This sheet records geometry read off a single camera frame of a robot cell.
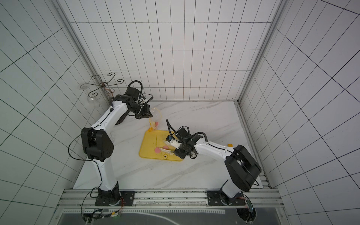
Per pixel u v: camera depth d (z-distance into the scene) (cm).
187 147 62
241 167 44
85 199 70
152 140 96
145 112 79
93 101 92
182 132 68
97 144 51
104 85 87
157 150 91
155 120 95
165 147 92
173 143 77
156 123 93
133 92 74
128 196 73
